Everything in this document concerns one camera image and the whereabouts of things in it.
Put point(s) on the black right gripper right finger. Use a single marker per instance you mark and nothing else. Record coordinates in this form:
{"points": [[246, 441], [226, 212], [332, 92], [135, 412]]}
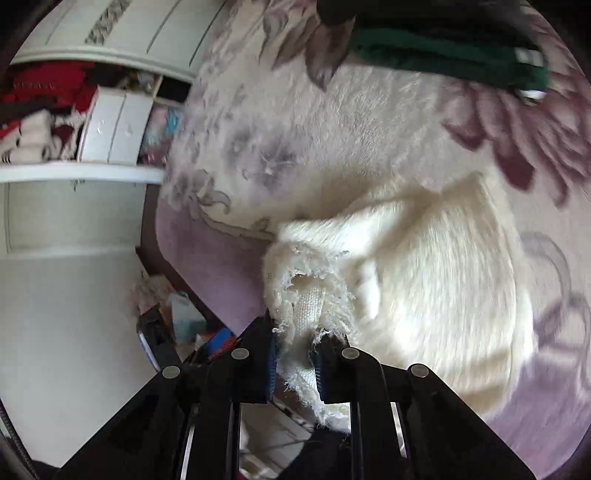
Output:
{"points": [[408, 424]]}

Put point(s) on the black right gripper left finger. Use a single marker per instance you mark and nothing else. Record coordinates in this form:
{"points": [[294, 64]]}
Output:
{"points": [[185, 422]]}

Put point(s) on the white fluffy garment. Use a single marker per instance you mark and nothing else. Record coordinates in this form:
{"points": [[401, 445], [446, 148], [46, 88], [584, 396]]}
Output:
{"points": [[408, 275]]}

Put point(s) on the red clothes on shelf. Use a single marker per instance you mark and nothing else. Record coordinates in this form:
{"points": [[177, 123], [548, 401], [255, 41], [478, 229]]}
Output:
{"points": [[53, 86]]}

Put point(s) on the clutter of items on floor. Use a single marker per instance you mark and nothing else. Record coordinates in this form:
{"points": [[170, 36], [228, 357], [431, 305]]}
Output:
{"points": [[170, 328]]}

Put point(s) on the white drawer box on shelf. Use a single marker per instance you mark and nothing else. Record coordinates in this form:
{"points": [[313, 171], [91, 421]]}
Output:
{"points": [[114, 127]]}

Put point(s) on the purple floral plush blanket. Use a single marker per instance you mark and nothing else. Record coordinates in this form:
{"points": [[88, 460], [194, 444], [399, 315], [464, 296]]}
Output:
{"points": [[284, 123]]}

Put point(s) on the white wardrobe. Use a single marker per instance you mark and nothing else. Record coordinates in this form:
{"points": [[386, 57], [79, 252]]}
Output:
{"points": [[52, 205]]}

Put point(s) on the dark green folded garment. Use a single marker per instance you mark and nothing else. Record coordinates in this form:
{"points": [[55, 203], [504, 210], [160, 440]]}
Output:
{"points": [[490, 42]]}

